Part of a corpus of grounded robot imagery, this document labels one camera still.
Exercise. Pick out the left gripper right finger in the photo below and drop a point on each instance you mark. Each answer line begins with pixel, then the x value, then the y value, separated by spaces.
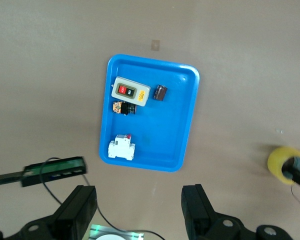
pixel 197 210

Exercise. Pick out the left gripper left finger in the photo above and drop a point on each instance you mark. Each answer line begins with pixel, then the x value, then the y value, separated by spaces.
pixel 75 210

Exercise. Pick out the yellow tape roll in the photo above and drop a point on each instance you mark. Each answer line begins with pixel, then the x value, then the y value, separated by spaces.
pixel 275 162

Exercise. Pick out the small clear tape scrap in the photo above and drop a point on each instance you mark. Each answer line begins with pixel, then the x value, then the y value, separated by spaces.
pixel 280 131

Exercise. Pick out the brown tape square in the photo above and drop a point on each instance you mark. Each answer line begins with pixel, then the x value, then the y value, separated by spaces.
pixel 155 45

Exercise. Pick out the green circuit board strip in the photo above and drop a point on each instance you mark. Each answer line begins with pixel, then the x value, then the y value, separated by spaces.
pixel 55 171

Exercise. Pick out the white circuit breaker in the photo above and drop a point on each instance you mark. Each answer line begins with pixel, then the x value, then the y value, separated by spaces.
pixel 121 148

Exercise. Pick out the blue plastic tray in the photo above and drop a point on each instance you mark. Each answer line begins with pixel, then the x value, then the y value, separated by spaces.
pixel 165 125

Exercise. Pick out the black orange push button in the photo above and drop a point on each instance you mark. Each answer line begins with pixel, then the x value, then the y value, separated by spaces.
pixel 123 108

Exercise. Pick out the dark brown capacitor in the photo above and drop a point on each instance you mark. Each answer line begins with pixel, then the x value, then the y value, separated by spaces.
pixel 160 92

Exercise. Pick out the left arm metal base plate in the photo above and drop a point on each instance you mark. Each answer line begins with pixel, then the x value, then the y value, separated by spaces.
pixel 135 236

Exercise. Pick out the grey on-off switch box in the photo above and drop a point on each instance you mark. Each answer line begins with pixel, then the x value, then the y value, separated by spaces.
pixel 140 96

